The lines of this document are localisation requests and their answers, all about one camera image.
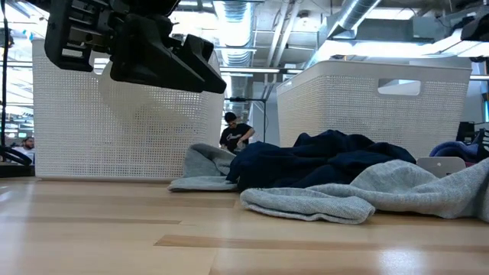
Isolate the navy blue garment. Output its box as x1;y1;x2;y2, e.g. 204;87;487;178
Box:
225;129;417;192

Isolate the light grey garment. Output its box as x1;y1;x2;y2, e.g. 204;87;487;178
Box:
167;143;240;193

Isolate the blue sock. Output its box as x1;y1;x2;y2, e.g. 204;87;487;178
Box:
429;141;479;163

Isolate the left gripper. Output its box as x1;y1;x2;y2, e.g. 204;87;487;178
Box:
44;0;206;95

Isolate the white paper label tag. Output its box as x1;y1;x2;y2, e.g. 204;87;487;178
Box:
416;156;467;179

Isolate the grey sock pair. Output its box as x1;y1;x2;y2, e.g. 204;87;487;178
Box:
239;156;489;225

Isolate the person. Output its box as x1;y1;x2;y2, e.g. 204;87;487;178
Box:
219;112;256;154
12;136;36;163

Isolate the silver ceiling air duct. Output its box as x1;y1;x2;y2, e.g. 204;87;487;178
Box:
307;0;383;66
218;0;254;69

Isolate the navy striped sock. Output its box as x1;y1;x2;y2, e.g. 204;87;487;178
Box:
473;128;489;161

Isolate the black stand frame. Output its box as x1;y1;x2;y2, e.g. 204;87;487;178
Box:
224;96;268;144

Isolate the white plastic storage bin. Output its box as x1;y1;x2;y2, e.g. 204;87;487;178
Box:
31;37;225;180
275;60;473;160

